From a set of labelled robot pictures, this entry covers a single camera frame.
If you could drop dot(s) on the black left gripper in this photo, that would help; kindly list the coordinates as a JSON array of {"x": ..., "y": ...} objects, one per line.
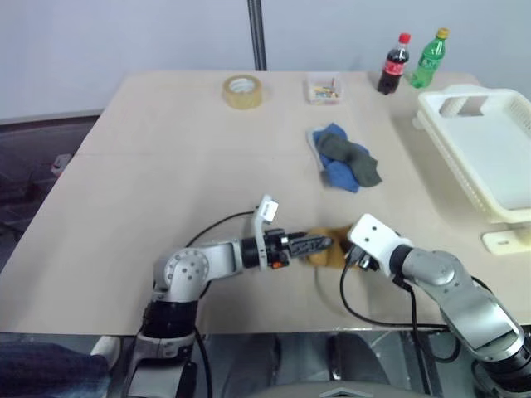
[{"x": 277, "y": 248}]

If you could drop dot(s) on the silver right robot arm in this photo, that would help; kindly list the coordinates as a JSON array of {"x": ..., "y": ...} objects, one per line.
[{"x": 431, "y": 269}]

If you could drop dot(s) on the grey rounded robot body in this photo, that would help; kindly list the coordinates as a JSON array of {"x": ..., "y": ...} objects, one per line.
[{"x": 332, "y": 391}]

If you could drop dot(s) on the white plastic base tray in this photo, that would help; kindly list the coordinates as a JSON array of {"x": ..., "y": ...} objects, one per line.
[{"x": 504, "y": 242}]

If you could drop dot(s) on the black table leg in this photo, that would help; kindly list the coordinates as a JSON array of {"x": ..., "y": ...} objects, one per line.
[{"x": 425, "y": 365}]

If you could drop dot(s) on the yellow cloth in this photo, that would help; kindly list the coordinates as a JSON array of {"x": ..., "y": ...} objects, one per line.
[{"x": 327, "y": 259}]

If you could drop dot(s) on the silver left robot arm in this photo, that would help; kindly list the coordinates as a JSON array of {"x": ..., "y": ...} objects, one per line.
[{"x": 186, "y": 269}]

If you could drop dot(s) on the cola bottle red cap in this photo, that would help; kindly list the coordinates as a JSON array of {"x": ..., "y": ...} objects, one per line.
[{"x": 392, "y": 66}]

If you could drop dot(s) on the white plastic basket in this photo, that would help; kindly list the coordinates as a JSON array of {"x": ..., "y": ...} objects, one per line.
[{"x": 493, "y": 153}]

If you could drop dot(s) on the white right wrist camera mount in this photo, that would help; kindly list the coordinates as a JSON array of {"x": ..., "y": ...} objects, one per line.
[{"x": 373, "y": 236}]

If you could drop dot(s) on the white shoe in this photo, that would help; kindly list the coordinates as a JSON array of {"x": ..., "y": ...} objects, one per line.
[{"x": 103, "y": 350}]

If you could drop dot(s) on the green soda bottle yellow cap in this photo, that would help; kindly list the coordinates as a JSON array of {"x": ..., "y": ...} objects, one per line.
[{"x": 429, "y": 62}]

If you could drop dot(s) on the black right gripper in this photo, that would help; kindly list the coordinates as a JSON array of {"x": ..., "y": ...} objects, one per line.
[{"x": 359, "y": 261}]

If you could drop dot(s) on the small red grey device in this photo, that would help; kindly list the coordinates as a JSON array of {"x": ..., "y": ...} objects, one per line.
[{"x": 61, "y": 161}]

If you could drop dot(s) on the dark grey cloth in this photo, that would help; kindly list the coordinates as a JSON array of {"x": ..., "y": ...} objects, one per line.
[{"x": 361, "y": 166}]

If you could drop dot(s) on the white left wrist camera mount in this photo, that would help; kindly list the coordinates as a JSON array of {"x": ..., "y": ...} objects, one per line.
[{"x": 265, "y": 211}]

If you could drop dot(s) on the beige packing tape roll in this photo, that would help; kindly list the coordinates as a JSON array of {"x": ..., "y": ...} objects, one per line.
[{"x": 232, "y": 99}]

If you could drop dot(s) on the clear plastic box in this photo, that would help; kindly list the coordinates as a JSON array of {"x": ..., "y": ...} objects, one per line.
[{"x": 327, "y": 99}]

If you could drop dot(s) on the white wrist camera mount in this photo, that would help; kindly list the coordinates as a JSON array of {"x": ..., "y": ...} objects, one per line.
[
  {"x": 373, "y": 236},
  {"x": 265, "y": 211}
]

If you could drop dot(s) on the black vertical pole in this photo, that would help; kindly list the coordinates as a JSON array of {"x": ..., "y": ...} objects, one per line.
[{"x": 257, "y": 33}]

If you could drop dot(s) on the blue sock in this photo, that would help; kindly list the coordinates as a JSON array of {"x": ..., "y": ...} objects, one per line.
[{"x": 342, "y": 176}]

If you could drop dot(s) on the person's blue trouser leg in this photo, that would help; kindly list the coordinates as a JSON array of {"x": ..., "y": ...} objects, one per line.
[{"x": 45, "y": 369}]

